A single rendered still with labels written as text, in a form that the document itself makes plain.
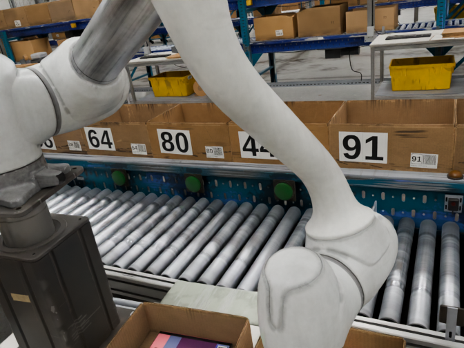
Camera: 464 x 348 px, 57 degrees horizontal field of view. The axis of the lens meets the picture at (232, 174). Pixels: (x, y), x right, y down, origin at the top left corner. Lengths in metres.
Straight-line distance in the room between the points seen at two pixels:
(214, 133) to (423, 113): 0.79
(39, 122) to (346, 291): 0.67
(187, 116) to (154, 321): 1.19
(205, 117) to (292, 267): 1.58
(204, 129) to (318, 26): 4.32
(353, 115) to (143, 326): 1.14
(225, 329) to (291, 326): 0.54
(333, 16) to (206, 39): 5.39
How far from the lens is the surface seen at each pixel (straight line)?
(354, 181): 1.51
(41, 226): 1.02
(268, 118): 0.50
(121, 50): 0.83
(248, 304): 1.19
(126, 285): 1.43
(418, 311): 1.17
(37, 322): 1.10
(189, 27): 0.46
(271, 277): 0.52
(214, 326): 1.06
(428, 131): 1.48
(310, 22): 5.93
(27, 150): 0.94
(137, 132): 1.91
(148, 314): 1.13
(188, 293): 1.26
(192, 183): 1.75
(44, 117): 0.95
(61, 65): 0.94
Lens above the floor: 1.52
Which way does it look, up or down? 23 degrees down
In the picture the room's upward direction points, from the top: 9 degrees counter-clockwise
